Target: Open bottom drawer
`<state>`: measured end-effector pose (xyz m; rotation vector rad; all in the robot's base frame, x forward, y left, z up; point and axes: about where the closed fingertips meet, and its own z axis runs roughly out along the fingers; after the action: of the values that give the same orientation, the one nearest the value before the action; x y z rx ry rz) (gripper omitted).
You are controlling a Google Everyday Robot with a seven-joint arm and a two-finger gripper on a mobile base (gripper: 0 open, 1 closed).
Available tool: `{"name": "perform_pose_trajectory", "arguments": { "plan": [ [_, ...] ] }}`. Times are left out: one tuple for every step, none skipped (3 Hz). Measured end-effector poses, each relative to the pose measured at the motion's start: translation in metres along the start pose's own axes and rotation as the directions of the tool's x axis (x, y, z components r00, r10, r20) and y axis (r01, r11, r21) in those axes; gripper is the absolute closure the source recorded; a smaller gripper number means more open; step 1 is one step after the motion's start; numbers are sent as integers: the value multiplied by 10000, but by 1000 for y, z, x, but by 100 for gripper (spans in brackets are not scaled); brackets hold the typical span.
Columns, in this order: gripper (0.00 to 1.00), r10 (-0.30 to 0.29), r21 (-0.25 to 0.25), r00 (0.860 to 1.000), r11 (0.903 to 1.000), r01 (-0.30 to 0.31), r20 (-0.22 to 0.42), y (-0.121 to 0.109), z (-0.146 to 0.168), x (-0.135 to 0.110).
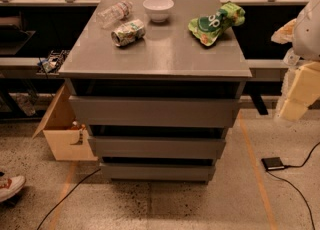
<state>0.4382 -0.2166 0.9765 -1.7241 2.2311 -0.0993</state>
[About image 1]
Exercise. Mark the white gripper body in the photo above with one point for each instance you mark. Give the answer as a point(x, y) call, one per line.
point(308, 34)

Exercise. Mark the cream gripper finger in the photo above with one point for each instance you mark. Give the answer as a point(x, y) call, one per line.
point(300, 89)

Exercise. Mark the grey bottom drawer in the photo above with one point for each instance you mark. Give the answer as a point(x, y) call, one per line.
point(156, 172)

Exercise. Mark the grey drawer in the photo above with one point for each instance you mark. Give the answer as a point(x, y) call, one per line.
point(156, 172)
point(121, 111)
point(140, 147)

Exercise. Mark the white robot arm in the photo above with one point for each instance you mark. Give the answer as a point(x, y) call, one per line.
point(306, 39)

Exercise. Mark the grey drawer cabinet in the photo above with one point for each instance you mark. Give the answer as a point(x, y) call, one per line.
point(168, 62)

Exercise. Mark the grey middle drawer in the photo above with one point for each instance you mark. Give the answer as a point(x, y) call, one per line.
point(140, 147)

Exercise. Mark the grey top drawer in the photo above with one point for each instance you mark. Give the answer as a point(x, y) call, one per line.
point(121, 111)

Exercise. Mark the green chip bag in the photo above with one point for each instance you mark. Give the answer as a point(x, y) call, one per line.
point(207, 29)

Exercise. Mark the black foot pedal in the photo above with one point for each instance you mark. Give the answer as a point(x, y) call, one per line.
point(272, 164)

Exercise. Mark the white bowl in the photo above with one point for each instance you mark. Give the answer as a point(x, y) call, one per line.
point(158, 10)

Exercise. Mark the crushed green white can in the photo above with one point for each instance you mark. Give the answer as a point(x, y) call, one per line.
point(128, 33)

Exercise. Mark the clear plastic water bottle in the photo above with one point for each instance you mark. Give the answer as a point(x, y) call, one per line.
point(114, 13)

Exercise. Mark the cardboard box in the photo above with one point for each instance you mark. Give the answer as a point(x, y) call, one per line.
point(66, 136)

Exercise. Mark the grey metal shelf rack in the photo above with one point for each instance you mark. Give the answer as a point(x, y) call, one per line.
point(58, 28)

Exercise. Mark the white red sneaker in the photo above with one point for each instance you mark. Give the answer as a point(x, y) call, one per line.
point(11, 186)

